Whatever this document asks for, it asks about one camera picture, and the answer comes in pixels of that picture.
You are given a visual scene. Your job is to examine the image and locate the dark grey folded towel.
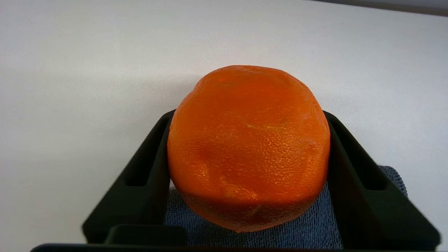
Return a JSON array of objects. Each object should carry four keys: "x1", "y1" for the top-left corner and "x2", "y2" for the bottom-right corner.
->
[{"x1": 164, "y1": 165, "x2": 408, "y2": 250}]

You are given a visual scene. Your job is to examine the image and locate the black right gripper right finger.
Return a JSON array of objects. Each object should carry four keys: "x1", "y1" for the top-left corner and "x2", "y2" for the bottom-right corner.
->
[{"x1": 324, "y1": 111, "x2": 441, "y2": 250}]

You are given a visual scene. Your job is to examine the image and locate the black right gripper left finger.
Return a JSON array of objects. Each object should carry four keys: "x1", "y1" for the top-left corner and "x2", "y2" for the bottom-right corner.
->
[{"x1": 82, "y1": 110, "x2": 175, "y2": 244}]

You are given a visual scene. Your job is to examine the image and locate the orange fruit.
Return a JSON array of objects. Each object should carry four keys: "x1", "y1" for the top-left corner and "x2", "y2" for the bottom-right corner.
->
[{"x1": 167, "y1": 65, "x2": 331, "y2": 233}]

